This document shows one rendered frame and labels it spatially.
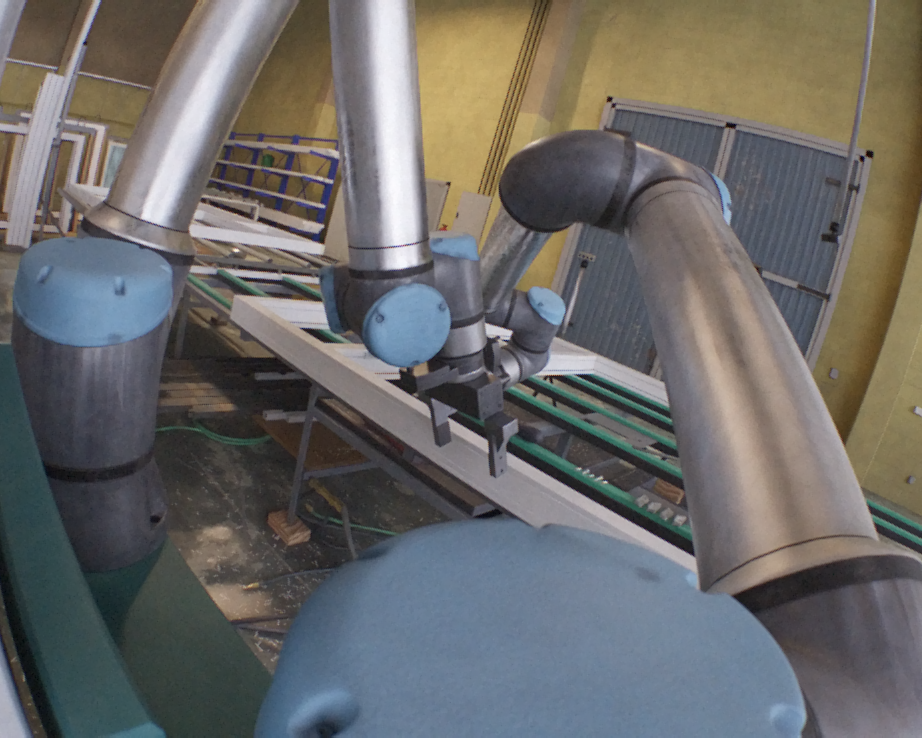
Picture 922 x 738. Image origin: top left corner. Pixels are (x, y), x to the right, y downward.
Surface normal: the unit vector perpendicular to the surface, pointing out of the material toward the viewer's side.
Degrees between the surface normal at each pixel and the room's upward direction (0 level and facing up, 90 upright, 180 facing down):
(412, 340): 94
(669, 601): 5
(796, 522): 48
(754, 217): 90
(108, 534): 70
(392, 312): 94
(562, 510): 90
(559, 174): 100
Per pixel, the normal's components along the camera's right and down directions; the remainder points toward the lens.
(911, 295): -0.63, 0.00
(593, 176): -0.31, 0.28
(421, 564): 0.20, -0.95
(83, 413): 0.57, 0.36
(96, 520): 0.71, 0.02
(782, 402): -0.13, -0.75
